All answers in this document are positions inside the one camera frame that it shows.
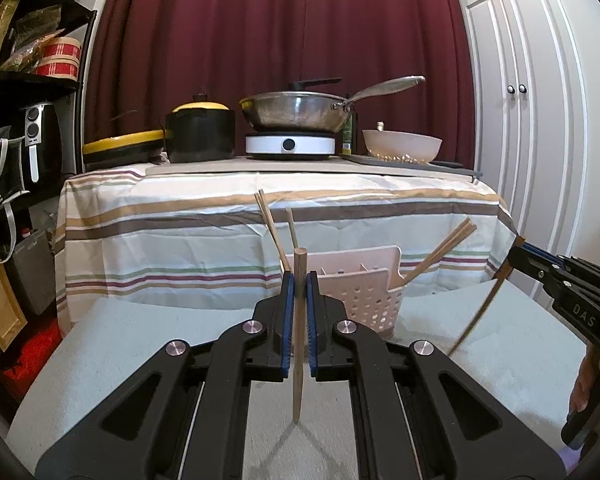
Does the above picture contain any stainless steel wok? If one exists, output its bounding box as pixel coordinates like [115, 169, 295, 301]
[239, 76, 426, 132]

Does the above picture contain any grey bin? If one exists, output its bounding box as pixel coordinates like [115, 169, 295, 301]
[5, 232, 59, 316]

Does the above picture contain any black power cord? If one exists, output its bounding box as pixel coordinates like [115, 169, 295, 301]
[111, 109, 170, 137]

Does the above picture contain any white wardrobe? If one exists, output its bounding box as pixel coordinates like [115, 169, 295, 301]
[440, 0, 600, 311]

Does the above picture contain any pink plastic utensil basket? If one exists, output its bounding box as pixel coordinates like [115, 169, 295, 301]
[307, 245, 409, 339]

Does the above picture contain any yellow electric griddle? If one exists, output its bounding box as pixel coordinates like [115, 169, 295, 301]
[82, 130, 169, 174]

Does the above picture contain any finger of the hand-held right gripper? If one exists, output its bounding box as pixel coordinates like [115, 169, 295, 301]
[509, 241, 577, 287]

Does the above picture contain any brown snack bag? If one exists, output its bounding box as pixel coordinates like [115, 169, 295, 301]
[0, 5, 64, 71]

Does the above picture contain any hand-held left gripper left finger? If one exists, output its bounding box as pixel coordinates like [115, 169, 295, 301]
[35, 270, 296, 480]

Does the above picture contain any black air fryer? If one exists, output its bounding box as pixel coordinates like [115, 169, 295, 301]
[22, 103, 64, 184]

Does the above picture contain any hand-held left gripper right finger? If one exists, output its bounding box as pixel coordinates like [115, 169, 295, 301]
[306, 270, 566, 480]

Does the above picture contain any black pot with yellow lid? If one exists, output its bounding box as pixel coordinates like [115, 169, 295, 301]
[165, 92, 237, 164]

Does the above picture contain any black shelf rack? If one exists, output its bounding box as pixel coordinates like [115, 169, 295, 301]
[0, 0, 98, 341]

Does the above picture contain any red bag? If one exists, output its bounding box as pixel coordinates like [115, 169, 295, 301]
[0, 317, 64, 402]

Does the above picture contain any green bottle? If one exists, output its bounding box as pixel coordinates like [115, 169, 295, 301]
[341, 110, 355, 156]

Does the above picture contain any yellow wooden box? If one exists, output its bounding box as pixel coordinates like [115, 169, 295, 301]
[0, 260, 29, 351]

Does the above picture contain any maroon curtain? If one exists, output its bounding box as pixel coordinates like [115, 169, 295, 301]
[82, 0, 481, 161]

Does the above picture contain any grey cutting mat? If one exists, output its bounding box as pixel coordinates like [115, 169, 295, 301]
[340, 152, 482, 181]

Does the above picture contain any pink colander bowl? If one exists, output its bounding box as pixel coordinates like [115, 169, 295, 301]
[362, 129, 443, 165]

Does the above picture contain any white induction cooker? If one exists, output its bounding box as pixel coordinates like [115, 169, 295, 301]
[245, 131, 337, 160]

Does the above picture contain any striped tablecloth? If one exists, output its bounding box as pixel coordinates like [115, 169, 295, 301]
[55, 157, 523, 338]

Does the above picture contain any red striped round box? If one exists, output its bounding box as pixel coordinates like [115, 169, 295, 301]
[35, 36, 83, 80]

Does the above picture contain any person's right hand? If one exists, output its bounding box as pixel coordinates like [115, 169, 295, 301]
[569, 345, 600, 416]

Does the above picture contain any black pan handle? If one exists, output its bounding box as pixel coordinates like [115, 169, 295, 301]
[287, 77, 343, 92]

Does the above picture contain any beige counter board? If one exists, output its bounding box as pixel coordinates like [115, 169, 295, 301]
[145, 154, 476, 179]

